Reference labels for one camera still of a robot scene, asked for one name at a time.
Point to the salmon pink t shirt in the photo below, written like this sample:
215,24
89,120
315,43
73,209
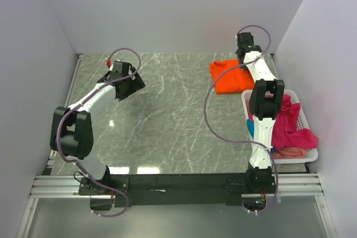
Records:
289,153

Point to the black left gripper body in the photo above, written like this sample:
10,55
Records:
132,86

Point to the orange t shirt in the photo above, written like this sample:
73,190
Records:
235,81

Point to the right aluminium rail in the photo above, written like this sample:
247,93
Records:
299,184

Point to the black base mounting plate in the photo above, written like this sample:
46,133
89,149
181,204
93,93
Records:
188,189

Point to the blue t shirt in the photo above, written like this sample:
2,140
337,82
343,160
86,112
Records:
261,132

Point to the aluminium rail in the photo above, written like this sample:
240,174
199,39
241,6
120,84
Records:
299,184
58,187

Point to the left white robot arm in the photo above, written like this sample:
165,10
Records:
72,131

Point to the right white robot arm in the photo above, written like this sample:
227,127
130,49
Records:
265,104

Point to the magenta t shirt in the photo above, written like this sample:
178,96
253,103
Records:
285,130

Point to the white plastic laundry basket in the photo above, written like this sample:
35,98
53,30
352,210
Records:
261,158

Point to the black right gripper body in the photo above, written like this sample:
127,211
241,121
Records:
240,61

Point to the left aluminium rail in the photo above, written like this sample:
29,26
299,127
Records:
58,187

